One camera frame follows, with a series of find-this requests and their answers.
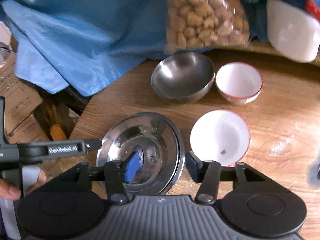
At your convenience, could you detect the cardboard box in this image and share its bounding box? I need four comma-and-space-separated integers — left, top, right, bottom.
7, 114, 50, 144
1, 54, 42, 133

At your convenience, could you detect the large steel plate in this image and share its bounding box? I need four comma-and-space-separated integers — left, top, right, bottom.
96, 112, 185, 195

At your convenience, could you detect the white red-rimmed bowl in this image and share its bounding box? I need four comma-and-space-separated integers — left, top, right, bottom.
215, 62, 264, 105
190, 109, 252, 166

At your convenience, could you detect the white jug blue lid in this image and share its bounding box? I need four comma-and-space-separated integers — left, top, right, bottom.
266, 0, 319, 54

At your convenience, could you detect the person's left hand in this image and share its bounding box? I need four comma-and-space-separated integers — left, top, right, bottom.
0, 169, 47, 201

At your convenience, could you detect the deep steel bowl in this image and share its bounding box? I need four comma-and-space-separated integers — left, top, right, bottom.
150, 51, 216, 103

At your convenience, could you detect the upper cardboard box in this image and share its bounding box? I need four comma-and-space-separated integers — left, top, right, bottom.
1, 54, 42, 133

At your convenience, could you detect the yellow wooden chair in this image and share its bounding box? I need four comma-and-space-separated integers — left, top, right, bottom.
49, 103, 67, 141

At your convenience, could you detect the wooden desk shelf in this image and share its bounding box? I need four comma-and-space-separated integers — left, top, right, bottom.
218, 40, 319, 67

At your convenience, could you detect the blue cloth cover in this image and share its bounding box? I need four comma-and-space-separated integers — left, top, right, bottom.
0, 0, 271, 97

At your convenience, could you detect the bag of biscuits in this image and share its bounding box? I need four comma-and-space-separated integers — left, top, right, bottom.
165, 0, 249, 54

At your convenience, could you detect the lower cardboard box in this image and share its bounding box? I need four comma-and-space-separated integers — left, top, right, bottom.
7, 114, 50, 144

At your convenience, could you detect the dark steel plate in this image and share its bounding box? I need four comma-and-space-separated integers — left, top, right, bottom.
100, 125, 176, 184

